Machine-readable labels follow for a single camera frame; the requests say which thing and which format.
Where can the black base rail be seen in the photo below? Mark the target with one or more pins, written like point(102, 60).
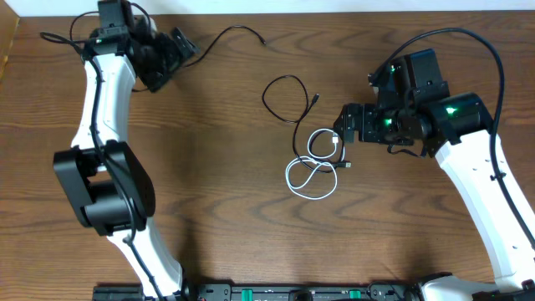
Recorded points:
point(375, 291)

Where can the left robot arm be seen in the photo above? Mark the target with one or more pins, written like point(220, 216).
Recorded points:
point(106, 185)

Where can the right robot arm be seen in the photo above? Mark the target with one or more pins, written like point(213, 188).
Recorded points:
point(414, 103)

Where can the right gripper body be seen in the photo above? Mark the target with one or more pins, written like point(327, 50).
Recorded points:
point(369, 121)

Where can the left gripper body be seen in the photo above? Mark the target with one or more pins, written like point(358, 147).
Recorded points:
point(163, 60)

